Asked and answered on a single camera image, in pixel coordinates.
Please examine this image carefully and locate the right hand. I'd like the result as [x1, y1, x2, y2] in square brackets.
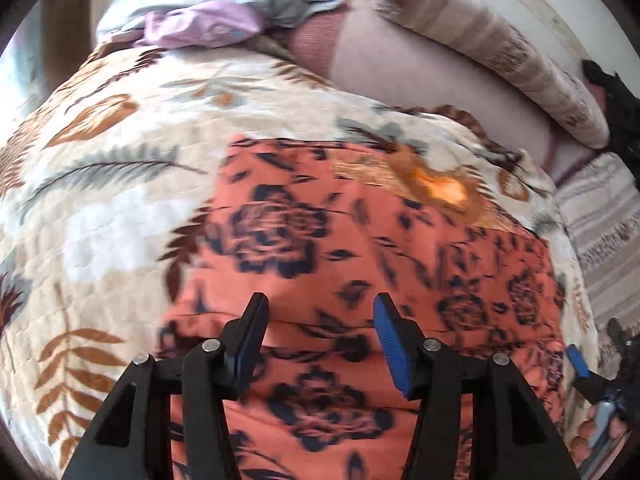
[569, 398, 629, 468]

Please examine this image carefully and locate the striped bolster pillow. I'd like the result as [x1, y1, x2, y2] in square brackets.
[375, 0, 610, 150]

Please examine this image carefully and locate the striped flat cushion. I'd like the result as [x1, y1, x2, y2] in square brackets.
[555, 152, 639, 378]

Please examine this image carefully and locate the orange floral garment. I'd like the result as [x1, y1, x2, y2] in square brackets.
[160, 138, 564, 479]

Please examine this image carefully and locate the black cloth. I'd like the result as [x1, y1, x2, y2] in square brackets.
[582, 60, 639, 188]

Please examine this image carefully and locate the cream leaf-pattern blanket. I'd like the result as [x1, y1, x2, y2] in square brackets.
[1, 48, 598, 479]

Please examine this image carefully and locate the pink bed sheet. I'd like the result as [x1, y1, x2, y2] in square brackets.
[285, 0, 597, 184]

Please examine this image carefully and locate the purple floral cloth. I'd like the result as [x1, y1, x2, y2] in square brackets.
[137, 0, 266, 50]

